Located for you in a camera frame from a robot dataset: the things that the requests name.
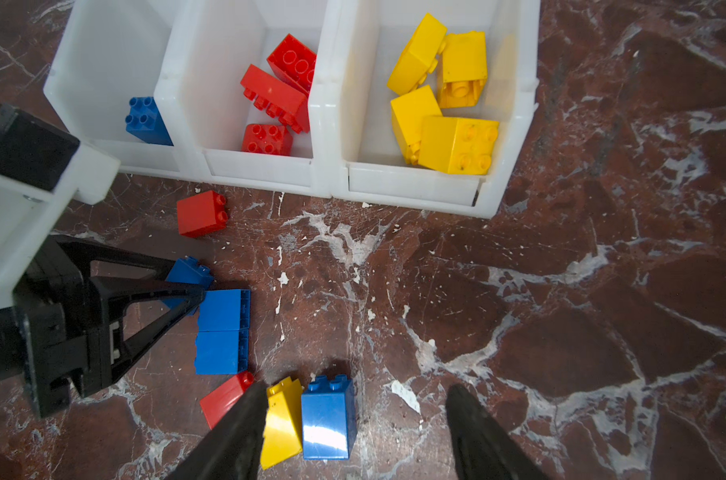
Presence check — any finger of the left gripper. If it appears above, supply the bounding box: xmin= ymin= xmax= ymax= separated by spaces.
xmin=72 ymin=277 xmax=206 ymax=397
xmin=50 ymin=235 xmax=175 ymax=281

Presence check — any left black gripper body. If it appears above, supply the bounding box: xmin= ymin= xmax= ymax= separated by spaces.
xmin=0 ymin=236 xmax=99 ymax=418

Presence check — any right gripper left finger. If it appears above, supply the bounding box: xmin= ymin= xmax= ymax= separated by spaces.
xmin=167 ymin=381 xmax=268 ymax=479

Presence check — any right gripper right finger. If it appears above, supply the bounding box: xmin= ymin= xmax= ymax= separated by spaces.
xmin=446 ymin=384 xmax=548 ymax=479

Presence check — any blue lego placed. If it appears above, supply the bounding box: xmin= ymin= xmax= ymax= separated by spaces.
xmin=124 ymin=97 xmax=173 ymax=146

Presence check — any long red lego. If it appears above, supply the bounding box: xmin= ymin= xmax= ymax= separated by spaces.
xmin=240 ymin=64 xmax=310 ymax=134

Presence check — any narrow yellow lego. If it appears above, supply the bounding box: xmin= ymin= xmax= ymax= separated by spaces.
xmin=418 ymin=116 xmax=500 ymax=175

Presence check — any blue lego lower right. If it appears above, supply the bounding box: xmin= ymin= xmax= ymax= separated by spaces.
xmin=301 ymin=374 xmax=357 ymax=460

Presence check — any blue lego left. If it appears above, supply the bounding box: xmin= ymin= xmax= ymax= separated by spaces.
xmin=165 ymin=256 xmax=214 ymax=290

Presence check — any blue lego stack center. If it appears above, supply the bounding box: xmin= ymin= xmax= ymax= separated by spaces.
xmin=194 ymin=289 xmax=251 ymax=375

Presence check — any small red lego top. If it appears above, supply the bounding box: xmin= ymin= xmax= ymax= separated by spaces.
xmin=176 ymin=191 xmax=229 ymax=238

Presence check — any left white bin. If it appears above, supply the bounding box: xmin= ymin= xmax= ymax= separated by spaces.
xmin=44 ymin=1 xmax=182 ymax=179

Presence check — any white bin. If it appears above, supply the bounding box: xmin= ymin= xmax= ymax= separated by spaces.
xmin=310 ymin=1 xmax=541 ymax=219
xmin=154 ymin=1 xmax=342 ymax=198
xmin=44 ymin=1 xmax=182 ymax=179

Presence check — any middle white bin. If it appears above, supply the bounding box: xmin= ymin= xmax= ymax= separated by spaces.
xmin=154 ymin=1 xmax=342 ymax=198

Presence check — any right white bin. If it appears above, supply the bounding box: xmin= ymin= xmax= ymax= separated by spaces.
xmin=310 ymin=1 xmax=541 ymax=219

